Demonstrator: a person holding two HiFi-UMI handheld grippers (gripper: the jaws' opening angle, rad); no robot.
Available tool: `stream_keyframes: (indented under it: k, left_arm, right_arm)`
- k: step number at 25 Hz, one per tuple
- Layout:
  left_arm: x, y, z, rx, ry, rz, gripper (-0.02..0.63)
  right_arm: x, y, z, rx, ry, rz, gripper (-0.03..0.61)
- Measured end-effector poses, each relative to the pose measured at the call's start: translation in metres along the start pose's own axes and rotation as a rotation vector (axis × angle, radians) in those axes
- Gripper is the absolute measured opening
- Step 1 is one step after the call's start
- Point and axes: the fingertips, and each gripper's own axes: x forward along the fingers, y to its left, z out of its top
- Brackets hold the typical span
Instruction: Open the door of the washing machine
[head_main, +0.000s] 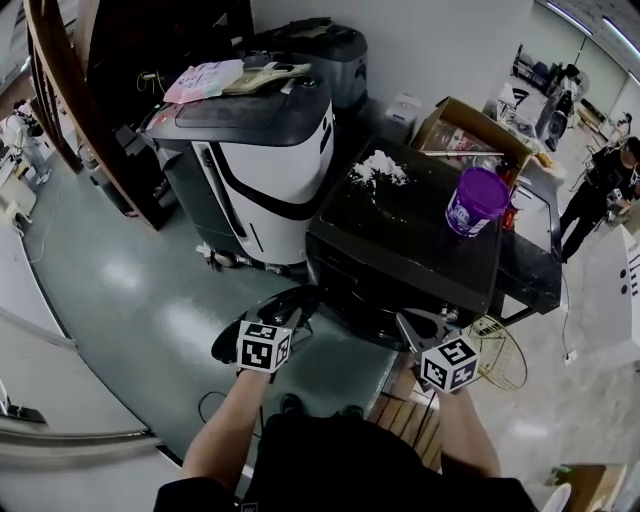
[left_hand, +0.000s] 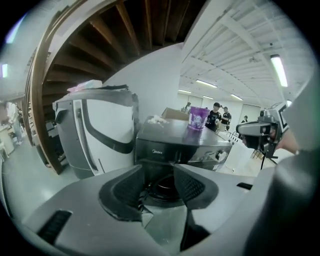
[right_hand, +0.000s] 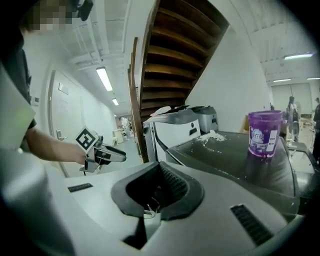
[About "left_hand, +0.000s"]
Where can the cardboard box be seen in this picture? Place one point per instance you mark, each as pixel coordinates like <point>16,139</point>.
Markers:
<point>173,113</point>

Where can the white powder spill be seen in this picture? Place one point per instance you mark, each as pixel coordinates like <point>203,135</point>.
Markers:
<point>156,120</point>

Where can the long ceiling light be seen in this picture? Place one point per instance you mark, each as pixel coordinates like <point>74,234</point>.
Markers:
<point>236,97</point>
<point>206,83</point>
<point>278,70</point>

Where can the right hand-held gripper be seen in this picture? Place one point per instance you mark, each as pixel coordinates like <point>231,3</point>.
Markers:
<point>275,120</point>

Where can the pink packet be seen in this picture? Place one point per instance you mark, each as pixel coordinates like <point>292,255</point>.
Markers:
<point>87,85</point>

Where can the person's right forearm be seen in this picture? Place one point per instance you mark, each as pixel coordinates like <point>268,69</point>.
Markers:
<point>288,142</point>

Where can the purple plastic bucket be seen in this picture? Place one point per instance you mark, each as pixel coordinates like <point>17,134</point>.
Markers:
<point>197,120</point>

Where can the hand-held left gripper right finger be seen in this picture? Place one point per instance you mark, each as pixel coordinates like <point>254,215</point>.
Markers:
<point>225,195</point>

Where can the white grey tall appliance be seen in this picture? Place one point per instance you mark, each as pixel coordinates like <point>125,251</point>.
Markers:
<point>107,120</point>

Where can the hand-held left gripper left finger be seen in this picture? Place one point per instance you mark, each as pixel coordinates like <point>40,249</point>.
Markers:
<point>95,200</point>

